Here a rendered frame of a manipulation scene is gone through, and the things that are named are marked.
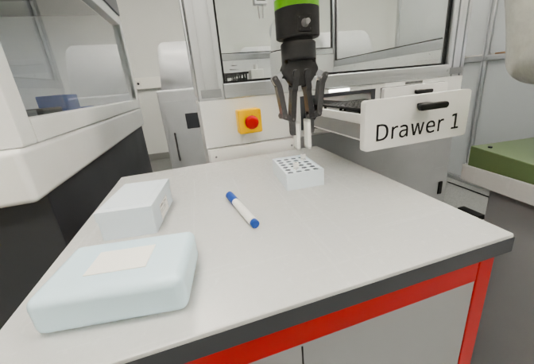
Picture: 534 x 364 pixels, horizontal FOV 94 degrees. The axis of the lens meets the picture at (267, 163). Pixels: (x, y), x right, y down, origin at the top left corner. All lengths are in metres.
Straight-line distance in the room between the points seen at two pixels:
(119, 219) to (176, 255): 0.18
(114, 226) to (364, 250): 0.38
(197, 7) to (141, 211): 0.57
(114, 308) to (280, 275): 0.18
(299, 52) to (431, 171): 0.90
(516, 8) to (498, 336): 0.75
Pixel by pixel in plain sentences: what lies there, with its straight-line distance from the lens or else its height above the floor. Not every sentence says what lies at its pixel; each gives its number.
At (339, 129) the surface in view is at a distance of 0.70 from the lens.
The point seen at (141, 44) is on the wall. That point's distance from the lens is 4.17.
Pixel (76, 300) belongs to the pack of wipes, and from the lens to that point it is 0.33.
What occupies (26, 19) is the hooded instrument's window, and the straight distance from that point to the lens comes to 0.86.
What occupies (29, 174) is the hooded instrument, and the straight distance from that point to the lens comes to 0.65.
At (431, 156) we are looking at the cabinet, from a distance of 1.27.
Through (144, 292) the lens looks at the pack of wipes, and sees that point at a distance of 0.30.
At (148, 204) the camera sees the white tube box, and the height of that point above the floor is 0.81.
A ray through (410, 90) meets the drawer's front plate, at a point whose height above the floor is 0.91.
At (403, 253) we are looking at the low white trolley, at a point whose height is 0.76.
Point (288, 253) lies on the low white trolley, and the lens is 0.36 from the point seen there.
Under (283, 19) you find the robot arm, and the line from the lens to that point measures 0.57.
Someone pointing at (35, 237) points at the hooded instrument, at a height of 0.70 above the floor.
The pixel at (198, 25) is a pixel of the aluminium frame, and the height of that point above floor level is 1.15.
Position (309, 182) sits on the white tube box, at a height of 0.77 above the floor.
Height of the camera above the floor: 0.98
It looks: 18 degrees down
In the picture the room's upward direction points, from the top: 5 degrees counter-clockwise
